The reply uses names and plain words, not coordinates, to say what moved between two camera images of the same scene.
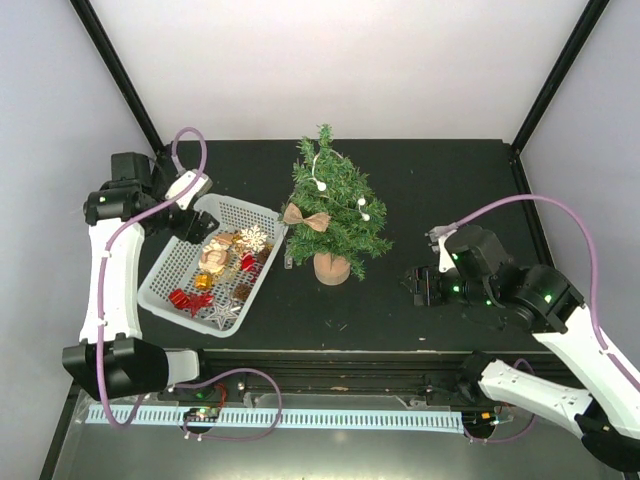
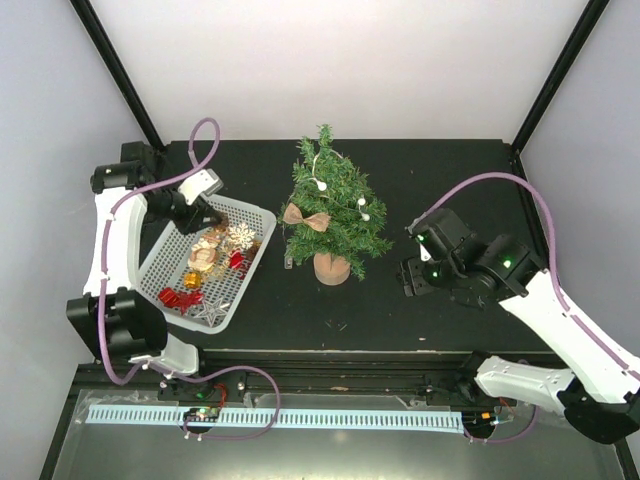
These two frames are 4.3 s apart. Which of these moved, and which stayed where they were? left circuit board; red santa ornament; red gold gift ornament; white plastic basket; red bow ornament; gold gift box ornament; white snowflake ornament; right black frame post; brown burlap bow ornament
Moved: gold gift box ornament; white snowflake ornament; red bow ornament; white plastic basket; red santa ornament; red gold gift ornament
Stayed: left circuit board; right black frame post; brown burlap bow ornament
